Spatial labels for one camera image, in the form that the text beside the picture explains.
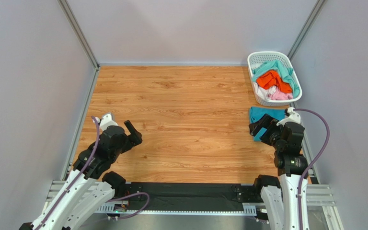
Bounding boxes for white t shirt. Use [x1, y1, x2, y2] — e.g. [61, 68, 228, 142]
[253, 82, 277, 101]

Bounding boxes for orange t shirt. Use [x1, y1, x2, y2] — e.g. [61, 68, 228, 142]
[256, 70, 293, 93]

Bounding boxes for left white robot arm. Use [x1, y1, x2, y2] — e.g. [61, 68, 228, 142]
[20, 116, 142, 230]

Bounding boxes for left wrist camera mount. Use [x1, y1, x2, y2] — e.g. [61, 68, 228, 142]
[95, 112, 118, 131]

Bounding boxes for teal green t shirt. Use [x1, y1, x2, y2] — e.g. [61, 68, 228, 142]
[251, 60, 301, 99]

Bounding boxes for pink t shirt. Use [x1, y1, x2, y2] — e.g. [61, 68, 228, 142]
[267, 86, 294, 101]

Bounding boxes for folded blue t shirt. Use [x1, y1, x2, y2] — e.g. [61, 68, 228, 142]
[249, 107, 285, 146]

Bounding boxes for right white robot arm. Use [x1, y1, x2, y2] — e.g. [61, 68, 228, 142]
[249, 113, 310, 230]

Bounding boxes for purple cable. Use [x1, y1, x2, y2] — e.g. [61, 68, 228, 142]
[32, 116, 150, 230]
[292, 108, 330, 230]

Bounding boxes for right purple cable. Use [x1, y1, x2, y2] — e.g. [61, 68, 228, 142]
[292, 108, 330, 230]

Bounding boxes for white plastic laundry basket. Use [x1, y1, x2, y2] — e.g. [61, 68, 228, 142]
[247, 51, 302, 106]

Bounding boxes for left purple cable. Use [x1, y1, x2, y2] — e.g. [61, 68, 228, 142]
[32, 116, 150, 230]

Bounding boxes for aluminium frame rail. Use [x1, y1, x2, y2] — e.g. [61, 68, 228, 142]
[45, 180, 336, 215]

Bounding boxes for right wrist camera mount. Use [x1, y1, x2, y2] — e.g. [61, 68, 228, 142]
[276, 107, 301, 126]

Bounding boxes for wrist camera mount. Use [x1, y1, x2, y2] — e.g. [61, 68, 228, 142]
[95, 112, 118, 131]
[276, 107, 301, 126]

